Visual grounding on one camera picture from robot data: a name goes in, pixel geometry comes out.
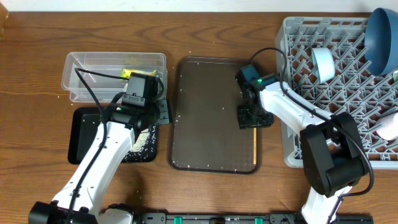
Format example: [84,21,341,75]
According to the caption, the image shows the small bowl of rice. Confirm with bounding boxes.
[312,48,335,83]

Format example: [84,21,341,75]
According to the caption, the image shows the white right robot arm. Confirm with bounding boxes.
[235,64,369,223]

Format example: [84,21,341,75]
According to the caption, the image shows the dark brown serving tray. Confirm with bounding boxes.
[168,57,261,174]

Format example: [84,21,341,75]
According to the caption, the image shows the clear plastic bin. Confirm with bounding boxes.
[62,52,167,103]

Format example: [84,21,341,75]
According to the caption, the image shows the wooden chopstick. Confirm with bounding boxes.
[253,128,257,165]

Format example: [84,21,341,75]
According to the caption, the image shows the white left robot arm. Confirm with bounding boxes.
[28,72,172,223]

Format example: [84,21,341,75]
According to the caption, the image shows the grey dishwasher rack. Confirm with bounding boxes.
[275,17,397,170]

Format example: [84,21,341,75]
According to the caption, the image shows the black plastic bin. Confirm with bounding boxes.
[68,107,157,165]

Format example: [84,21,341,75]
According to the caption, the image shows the mint green small bowl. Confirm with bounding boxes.
[393,70,398,82]

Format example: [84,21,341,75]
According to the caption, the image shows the dark blue bowl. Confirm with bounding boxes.
[364,7,397,76]

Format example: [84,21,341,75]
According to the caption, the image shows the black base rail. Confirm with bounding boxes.
[133,212,374,224]

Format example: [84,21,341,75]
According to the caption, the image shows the green yellow snack wrapper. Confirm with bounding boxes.
[121,68,157,78]

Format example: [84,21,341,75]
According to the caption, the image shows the pile of white rice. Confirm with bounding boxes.
[129,127,158,157]

